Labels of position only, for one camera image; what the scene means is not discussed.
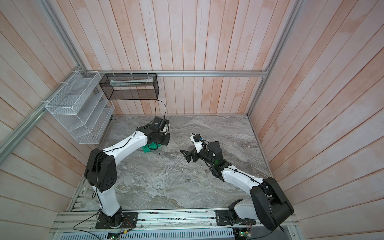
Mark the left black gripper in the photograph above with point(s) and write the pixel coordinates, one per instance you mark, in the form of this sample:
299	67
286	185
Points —
167	140

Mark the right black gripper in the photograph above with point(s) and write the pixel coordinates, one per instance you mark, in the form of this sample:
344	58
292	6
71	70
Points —
190	155

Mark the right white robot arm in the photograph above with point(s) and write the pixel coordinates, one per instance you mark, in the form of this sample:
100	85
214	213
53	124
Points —
268	203

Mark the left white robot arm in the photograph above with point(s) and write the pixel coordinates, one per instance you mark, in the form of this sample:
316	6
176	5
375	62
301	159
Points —
101	169

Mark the green plastic bin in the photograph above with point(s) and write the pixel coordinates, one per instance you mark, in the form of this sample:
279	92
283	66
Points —
151	147

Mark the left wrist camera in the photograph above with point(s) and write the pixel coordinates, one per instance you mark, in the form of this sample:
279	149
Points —
161	124

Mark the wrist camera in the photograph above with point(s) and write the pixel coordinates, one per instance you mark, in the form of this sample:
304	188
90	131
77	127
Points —
198	142
161	124

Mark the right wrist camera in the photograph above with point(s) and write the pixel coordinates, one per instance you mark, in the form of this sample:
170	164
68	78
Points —
198	142

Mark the black wire mesh basket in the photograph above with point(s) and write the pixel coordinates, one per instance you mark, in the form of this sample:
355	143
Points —
131	86

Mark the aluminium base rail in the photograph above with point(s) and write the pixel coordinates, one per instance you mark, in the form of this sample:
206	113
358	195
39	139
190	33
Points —
145	220

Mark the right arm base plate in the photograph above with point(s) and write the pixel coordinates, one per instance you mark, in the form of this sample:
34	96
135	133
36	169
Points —
229	218

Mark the white wire mesh shelf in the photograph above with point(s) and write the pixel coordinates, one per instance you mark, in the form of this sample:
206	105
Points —
81	109

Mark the white slotted cable duct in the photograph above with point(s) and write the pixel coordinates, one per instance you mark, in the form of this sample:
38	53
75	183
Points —
186	234

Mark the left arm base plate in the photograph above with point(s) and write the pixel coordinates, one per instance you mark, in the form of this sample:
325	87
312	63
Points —
118	220

